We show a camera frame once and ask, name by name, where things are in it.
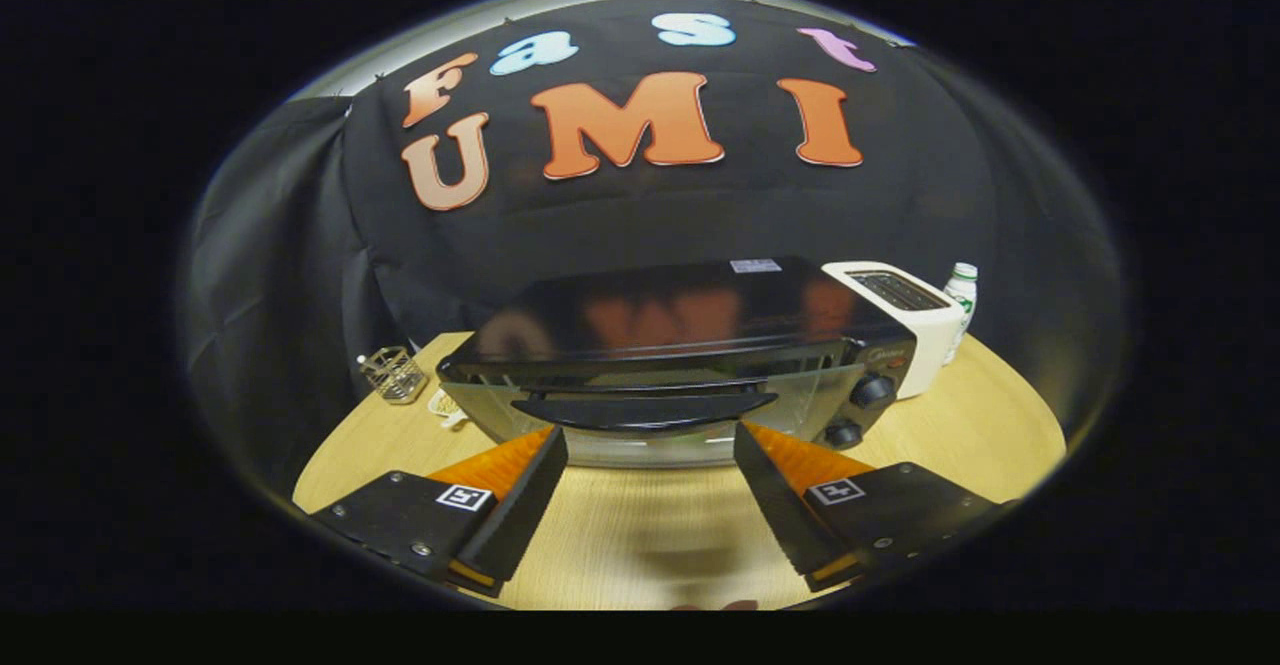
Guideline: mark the white pop-up toaster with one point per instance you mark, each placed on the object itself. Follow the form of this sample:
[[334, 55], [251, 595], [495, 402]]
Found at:
[[935, 340]]

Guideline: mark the white bottle green label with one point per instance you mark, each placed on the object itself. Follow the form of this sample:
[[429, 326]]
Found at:
[[962, 290]]

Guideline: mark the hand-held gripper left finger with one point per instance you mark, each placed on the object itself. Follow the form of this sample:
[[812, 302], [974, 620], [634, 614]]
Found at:
[[520, 505]]

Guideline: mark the small white dish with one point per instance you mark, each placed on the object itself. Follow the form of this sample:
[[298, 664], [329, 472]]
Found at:
[[445, 405]]

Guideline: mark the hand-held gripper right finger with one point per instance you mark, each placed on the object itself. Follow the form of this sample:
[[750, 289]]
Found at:
[[780, 505]]

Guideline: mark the black toaster oven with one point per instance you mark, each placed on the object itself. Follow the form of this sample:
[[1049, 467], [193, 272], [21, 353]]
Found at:
[[660, 320]]

